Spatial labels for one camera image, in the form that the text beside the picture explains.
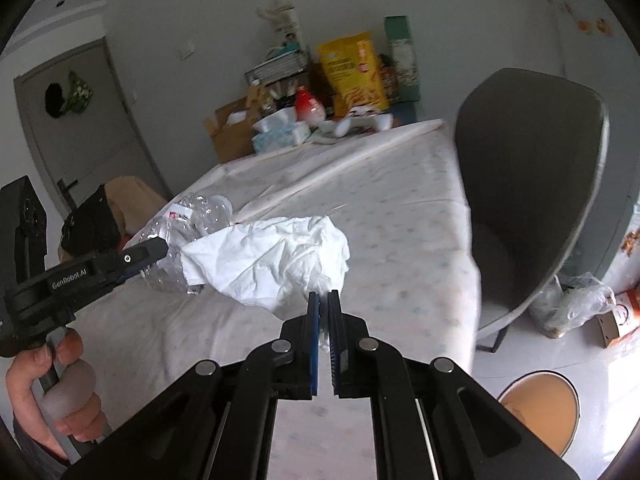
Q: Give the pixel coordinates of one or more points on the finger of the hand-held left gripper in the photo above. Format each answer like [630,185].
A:
[145,252]
[117,280]

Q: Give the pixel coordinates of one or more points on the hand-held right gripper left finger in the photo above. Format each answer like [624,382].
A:
[313,340]

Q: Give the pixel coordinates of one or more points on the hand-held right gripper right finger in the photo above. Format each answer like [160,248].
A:
[336,345]

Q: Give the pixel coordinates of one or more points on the crushed clear plastic bottle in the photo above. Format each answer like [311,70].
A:
[200,215]

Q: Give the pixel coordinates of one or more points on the white tissue paper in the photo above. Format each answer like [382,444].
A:
[270,255]

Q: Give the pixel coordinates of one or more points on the round trash bin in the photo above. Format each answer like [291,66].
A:
[540,405]

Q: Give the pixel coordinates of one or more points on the person's left forearm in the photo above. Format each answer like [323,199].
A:
[30,454]

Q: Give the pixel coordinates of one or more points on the person's left hand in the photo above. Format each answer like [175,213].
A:
[27,390]

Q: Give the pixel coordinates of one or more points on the black denim cloth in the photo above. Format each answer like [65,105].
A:
[90,225]

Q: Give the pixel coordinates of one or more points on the grey door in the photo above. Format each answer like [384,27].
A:
[100,135]

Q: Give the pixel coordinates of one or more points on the brown cardboard box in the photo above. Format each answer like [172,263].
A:
[230,140]

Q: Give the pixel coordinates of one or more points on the green door hanging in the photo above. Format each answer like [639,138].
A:
[77,92]

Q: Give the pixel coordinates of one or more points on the blue tissue box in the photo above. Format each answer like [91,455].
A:
[280,135]

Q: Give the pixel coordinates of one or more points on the clear plastic bag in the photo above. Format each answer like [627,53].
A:
[587,302]
[545,307]

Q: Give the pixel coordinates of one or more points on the red and white bottle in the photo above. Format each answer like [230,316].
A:
[309,105]

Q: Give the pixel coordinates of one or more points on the white game controller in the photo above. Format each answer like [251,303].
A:
[360,122]

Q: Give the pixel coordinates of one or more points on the blue storage box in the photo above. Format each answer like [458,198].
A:
[407,114]

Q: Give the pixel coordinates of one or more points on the grey upholstered chair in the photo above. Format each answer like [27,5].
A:
[525,170]

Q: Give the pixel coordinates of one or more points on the white printed carton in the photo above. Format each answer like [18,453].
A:
[287,27]

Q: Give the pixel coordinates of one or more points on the dark red snack packet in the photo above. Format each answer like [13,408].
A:
[389,80]

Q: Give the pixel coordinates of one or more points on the yellow snack bag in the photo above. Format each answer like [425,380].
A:
[350,70]

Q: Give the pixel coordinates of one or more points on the orange and white cardboard box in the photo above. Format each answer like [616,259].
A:
[622,317]

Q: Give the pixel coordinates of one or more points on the tall green box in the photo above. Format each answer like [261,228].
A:
[402,55]

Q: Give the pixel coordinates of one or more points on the orange flower fridge magnet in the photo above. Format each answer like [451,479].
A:
[582,25]
[604,27]

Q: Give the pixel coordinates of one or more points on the white wall switch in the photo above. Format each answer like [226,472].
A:
[188,51]

